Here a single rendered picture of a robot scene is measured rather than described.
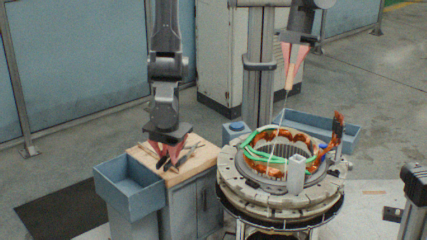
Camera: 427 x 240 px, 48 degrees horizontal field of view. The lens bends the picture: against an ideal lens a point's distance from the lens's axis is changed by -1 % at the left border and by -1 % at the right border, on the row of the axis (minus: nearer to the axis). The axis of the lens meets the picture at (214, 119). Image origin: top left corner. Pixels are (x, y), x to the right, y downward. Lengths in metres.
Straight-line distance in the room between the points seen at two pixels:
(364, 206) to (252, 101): 0.50
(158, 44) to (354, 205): 0.91
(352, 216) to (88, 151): 2.20
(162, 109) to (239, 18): 2.45
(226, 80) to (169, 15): 2.59
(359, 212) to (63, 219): 1.73
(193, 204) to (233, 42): 2.21
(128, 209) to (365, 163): 2.34
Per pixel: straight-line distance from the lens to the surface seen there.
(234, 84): 3.53
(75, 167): 3.25
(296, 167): 1.07
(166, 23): 0.98
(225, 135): 1.49
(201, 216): 1.38
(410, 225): 0.74
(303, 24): 1.08
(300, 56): 1.08
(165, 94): 0.98
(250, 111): 1.65
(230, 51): 3.45
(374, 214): 1.62
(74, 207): 2.89
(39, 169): 3.31
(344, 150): 1.42
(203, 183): 1.31
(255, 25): 1.54
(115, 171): 1.33
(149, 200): 1.21
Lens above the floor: 1.77
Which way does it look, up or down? 29 degrees down
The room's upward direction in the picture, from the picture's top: straight up
